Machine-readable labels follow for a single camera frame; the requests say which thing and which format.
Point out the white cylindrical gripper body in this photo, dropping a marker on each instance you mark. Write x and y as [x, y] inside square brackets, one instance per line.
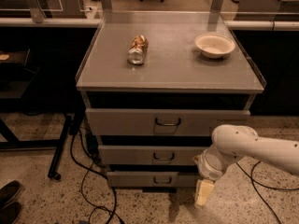
[206, 169]

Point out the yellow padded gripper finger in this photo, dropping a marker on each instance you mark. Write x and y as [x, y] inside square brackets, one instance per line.
[203, 190]

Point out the grey drawer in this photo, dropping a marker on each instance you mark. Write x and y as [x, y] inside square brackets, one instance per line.
[134, 155]
[151, 179]
[174, 122]

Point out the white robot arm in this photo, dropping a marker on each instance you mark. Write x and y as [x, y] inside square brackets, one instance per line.
[229, 144]

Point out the grey bottom drawer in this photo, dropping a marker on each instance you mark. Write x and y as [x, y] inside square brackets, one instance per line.
[151, 179]

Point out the grey drawer cabinet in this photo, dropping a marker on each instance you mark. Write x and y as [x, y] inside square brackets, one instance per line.
[174, 75]

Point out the grey top drawer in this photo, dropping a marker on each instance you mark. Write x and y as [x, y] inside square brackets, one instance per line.
[174, 122]

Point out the white paper bowl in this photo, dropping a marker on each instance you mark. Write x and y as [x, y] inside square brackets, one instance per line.
[214, 46]

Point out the crushed golden drink can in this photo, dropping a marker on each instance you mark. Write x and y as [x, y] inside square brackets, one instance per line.
[138, 51]

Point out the dark shoe lower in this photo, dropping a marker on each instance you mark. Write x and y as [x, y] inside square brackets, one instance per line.
[10, 213]

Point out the dark shoe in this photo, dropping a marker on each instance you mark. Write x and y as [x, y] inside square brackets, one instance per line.
[10, 213]
[9, 192]

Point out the dark shoe upper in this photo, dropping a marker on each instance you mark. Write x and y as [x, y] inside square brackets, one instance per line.
[9, 192]

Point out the black side table frame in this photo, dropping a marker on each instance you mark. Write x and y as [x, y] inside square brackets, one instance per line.
[16, 78]

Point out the white horizontal rail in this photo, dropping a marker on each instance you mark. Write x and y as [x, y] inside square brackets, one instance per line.
[234, 25]

